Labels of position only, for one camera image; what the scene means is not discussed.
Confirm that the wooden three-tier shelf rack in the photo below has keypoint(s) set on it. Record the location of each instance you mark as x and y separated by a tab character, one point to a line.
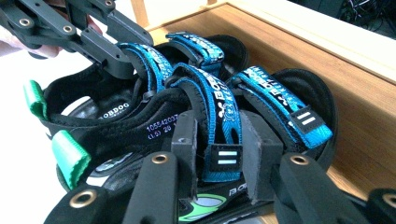
358	109

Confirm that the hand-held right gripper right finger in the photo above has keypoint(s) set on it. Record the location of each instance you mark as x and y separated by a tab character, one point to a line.
260	152

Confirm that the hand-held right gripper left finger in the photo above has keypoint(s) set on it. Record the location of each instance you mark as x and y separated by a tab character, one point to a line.
186	149

